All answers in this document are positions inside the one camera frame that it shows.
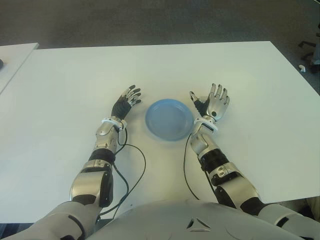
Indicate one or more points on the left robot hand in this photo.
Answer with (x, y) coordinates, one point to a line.
(121, 107)

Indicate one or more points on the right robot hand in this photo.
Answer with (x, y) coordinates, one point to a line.
(216, 105)

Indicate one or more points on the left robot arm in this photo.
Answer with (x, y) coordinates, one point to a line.
(87, 185)

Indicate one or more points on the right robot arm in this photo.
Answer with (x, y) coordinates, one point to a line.
(235, 182)

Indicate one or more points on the blue plastic plate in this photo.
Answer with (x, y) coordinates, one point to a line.
(170, 122)

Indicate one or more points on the small white floor object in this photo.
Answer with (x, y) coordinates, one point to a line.
(302, 68)

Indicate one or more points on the white side table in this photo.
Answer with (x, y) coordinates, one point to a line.
(15, 57)

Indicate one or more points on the grey robot torso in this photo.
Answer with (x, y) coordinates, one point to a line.
(175, 220)

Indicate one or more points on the black object on side table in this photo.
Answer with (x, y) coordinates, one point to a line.
(1, 63)

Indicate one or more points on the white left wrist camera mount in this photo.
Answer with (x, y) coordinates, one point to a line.
(110, 120)

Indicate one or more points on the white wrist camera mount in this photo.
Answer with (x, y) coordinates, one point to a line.
(110, 120)
(210, 126)

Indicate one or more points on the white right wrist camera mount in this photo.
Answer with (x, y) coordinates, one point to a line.
(210, 126)

